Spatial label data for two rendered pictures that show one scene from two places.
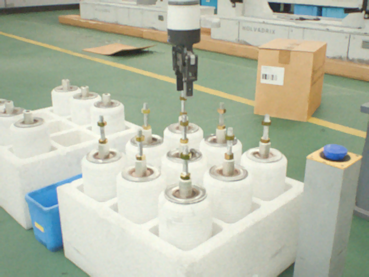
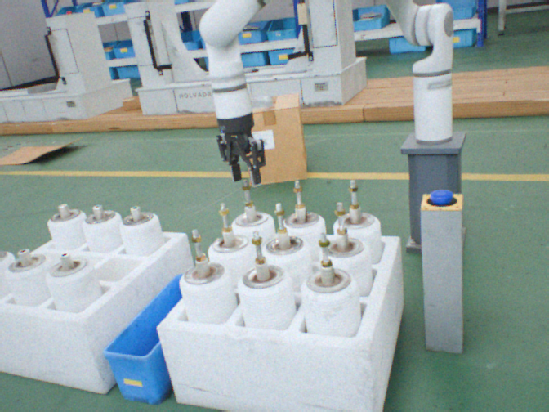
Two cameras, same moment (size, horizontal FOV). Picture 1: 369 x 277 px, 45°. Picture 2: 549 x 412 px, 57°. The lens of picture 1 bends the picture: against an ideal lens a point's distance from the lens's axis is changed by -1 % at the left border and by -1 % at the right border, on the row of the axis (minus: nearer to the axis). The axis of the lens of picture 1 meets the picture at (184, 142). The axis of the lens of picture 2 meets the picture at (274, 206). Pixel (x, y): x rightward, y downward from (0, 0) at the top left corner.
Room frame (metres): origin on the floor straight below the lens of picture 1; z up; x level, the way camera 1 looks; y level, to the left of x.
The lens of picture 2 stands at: (0.02, 0.33, 0.70)
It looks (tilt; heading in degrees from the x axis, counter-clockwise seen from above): 22 degrees down; 339
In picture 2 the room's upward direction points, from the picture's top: 9 degrees counter-clockwise
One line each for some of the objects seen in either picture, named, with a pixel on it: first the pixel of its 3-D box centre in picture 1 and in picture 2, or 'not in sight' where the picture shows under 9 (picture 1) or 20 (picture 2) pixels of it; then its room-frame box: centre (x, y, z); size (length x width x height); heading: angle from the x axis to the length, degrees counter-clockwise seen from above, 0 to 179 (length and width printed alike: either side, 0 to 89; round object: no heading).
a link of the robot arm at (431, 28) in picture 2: not in sight; (431, 42); (1.05, -0.54, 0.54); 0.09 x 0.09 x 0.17; 27
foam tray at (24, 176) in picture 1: (55, 155); (86, 297); (1.23, 0.39, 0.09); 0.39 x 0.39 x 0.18; 43
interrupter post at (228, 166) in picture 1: (228, 166); (343, 241); (0.77, -0.08, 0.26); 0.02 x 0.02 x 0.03
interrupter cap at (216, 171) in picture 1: (228, 172); (343, 248); (0.77, -0.08, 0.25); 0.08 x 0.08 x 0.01
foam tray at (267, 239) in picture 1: (184, 222); (295, 315); (0.85, 0.00, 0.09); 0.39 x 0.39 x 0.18; 46
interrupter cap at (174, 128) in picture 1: (183, 128); (252, 219); (1.02, 0.00, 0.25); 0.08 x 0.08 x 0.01
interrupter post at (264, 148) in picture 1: (264, 149); (355, 215); (0.86, -0.17, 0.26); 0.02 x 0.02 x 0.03
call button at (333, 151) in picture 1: (334, 153); (441, 198); (0.71, -0.26, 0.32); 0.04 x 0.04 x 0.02
